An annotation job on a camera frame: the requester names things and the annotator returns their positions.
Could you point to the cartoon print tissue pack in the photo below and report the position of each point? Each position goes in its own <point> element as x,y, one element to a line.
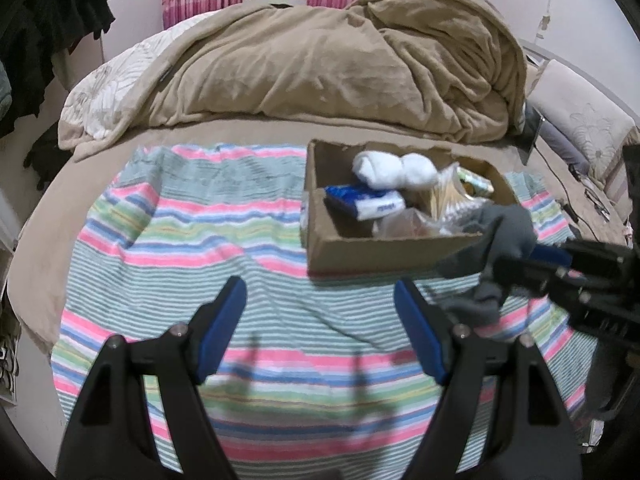
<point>477,182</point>

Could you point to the striped pastel cloth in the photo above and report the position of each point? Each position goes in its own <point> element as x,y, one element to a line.
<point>200,220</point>

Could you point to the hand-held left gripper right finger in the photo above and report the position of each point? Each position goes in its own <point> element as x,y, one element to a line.
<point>420,330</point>

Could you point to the black eyeglasses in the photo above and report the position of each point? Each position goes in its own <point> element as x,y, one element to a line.
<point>597,200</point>

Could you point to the standing tablet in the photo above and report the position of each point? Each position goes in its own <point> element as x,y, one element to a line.
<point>532,135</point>

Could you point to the grey blue pillow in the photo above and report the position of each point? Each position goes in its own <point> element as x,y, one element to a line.
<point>565,145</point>

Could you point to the dark grey sock pair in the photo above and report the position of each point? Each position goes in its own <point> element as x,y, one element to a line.
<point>505,230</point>

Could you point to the hanging black clothes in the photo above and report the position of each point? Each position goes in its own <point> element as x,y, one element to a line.
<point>40,25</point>

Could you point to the small black cloth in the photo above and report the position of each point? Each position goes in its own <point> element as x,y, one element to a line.
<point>47,155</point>

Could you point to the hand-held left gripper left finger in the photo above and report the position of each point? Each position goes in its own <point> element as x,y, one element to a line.
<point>222,330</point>

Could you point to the beige fleece blanket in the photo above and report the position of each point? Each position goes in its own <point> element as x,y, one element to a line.
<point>300,60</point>

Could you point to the blue tissue pack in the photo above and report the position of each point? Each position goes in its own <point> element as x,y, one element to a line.
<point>360,200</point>

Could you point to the white sock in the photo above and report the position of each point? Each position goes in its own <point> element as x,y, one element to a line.
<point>375,170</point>
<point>420,170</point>

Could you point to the white floral quilt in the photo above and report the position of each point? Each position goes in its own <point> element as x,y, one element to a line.
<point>110,90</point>

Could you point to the grey bed headboard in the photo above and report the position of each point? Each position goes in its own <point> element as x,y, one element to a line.
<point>565,59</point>

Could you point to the white floral pillow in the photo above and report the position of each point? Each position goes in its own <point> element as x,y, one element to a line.
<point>585,120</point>

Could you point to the black charger adapter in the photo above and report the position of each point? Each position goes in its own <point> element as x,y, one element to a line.
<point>570,211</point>

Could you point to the bed with beige sheet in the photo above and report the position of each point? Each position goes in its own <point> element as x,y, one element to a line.
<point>60,195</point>

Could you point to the brown cardboard box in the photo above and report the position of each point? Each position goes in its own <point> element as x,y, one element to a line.
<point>380,255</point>

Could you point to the cotton swab bag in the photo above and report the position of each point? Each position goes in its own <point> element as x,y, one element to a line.
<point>445,195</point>

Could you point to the clear plastic bag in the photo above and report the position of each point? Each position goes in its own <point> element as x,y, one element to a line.
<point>405,225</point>

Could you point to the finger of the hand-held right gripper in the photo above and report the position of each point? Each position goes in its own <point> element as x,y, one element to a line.
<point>525,272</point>
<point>550,255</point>

